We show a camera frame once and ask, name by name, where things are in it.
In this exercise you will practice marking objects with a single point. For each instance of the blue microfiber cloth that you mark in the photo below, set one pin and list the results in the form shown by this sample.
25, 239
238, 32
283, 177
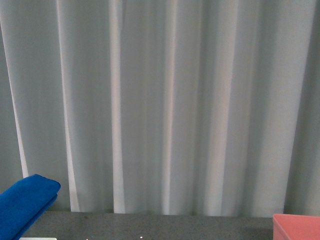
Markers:
23, 203

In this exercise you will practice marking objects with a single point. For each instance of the white pleated curtain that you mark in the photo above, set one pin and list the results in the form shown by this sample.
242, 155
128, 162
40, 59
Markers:
172, 107

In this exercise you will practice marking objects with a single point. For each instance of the pink plastic box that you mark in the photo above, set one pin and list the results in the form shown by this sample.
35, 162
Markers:
295, 227

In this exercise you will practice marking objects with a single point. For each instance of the white wooden towel rack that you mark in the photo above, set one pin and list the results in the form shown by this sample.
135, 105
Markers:
38, 238

